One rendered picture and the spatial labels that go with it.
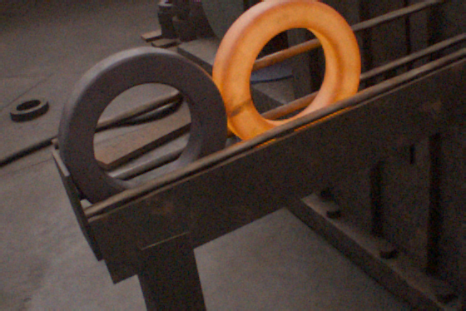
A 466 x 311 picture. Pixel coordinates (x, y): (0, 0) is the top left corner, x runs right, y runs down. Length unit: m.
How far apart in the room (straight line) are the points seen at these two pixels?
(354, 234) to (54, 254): 0.82
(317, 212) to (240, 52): 1.00
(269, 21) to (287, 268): 0.96
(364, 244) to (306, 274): 0.16
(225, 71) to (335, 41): 0.14
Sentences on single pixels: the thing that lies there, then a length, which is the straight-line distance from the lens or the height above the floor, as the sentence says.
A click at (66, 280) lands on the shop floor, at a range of 1.71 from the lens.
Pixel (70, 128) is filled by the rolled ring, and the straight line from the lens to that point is 0.66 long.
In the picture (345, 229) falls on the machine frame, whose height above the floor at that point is 0.07.
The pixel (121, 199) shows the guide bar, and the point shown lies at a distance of 0.68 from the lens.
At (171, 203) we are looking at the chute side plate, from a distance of 0.69.
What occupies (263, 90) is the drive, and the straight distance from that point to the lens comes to 1.96.
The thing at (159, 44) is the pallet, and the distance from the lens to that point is 3.00.
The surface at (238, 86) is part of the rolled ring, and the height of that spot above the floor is 0.70.
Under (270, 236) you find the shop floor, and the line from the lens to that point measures 1.71.
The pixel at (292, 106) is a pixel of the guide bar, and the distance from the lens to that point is 0.80.
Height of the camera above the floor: 0.95
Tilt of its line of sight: 26 degrees down
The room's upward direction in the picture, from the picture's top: 8 degrees counter-clockwise
